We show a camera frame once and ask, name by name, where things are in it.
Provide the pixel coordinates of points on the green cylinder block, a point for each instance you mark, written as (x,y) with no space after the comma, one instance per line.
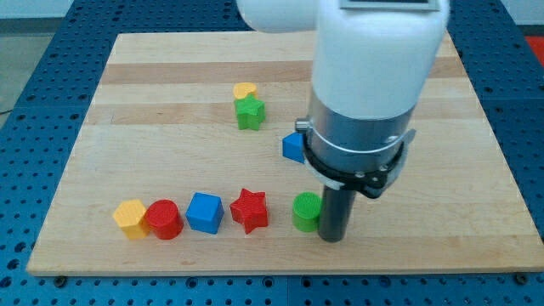
(306,211)

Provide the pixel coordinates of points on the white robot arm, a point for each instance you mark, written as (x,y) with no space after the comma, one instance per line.
(371,60)

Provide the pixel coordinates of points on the green star block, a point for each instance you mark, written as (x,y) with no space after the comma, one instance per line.
(249,112)

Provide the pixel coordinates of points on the red star block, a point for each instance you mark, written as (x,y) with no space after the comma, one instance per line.
(250,210)

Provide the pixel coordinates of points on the yellow heart block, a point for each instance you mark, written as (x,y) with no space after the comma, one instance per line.
(243,89)

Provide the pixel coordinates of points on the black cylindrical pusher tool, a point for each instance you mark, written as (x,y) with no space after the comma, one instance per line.
(334,213)

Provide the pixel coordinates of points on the blue cube block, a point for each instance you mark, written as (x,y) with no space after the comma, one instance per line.
(205,213)

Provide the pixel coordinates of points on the wooden board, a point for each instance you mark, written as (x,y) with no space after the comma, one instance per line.
(162,124)

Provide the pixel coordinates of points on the red cylinder block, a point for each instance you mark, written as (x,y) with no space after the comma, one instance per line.
(164,219)

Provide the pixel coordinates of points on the yellow hexagon block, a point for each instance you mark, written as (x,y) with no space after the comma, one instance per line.
(130,218)

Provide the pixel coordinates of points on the blue perforated table frame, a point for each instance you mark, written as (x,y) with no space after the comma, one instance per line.
(38,136)

